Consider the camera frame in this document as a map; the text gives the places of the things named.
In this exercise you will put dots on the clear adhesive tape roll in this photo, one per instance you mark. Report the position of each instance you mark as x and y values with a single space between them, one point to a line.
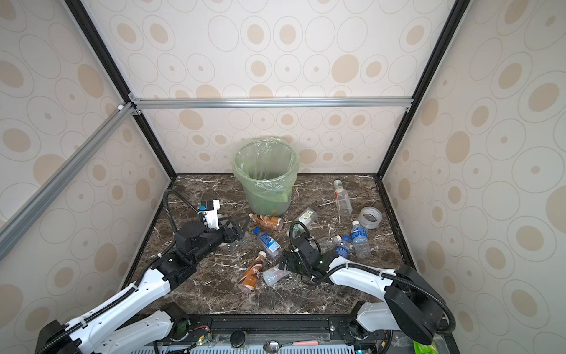
370 218

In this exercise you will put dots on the black round knob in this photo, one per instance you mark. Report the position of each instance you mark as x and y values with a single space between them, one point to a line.
238 339

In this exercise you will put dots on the clear bottle green cap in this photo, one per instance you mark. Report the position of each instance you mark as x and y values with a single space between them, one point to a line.
307 217

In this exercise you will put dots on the grey mesh waste bin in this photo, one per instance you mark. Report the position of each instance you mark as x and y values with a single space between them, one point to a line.
267 186

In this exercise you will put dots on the green plastic bin liner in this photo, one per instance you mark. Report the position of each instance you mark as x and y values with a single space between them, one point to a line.
265 168

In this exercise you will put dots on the blue label bottle centre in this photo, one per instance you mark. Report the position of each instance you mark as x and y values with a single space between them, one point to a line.
268 243

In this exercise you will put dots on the metal spoon pink handle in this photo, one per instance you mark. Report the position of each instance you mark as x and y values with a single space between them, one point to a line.
273 347

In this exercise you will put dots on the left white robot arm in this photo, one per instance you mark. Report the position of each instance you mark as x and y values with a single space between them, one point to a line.
108 328

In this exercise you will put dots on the green packet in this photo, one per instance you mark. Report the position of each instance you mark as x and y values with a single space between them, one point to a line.
425 349

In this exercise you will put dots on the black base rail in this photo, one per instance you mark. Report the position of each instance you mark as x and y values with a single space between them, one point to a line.
336 334

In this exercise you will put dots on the crushed clear bottle blue cap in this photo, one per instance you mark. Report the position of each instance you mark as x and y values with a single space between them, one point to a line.
342 246

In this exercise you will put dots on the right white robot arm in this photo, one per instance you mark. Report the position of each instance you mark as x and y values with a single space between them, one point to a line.
407 302

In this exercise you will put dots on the clear bottle green white label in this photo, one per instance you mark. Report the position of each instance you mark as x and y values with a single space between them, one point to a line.
342 200

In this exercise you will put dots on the clear bottle blue cap right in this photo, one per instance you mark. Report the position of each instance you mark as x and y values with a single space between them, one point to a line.
360 240

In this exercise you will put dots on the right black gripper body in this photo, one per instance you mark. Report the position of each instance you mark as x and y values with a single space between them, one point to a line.
292 265

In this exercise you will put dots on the left slanted aluminium bar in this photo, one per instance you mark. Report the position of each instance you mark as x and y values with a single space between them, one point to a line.
29 213

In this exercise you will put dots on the horizontal aluminium frame bar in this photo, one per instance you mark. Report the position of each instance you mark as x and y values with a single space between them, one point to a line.
273 103

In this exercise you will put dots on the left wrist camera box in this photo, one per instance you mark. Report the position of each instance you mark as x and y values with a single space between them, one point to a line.
208 213

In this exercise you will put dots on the white bottle red cap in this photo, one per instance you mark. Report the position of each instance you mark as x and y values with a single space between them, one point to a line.
273 275

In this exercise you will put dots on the brown tea bottle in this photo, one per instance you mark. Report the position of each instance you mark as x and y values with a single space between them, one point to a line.
268 222
249 280

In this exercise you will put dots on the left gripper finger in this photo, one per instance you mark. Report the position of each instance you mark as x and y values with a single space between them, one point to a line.
242 221
233 234

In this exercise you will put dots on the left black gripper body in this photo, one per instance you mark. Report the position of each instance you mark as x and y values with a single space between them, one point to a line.
213 238

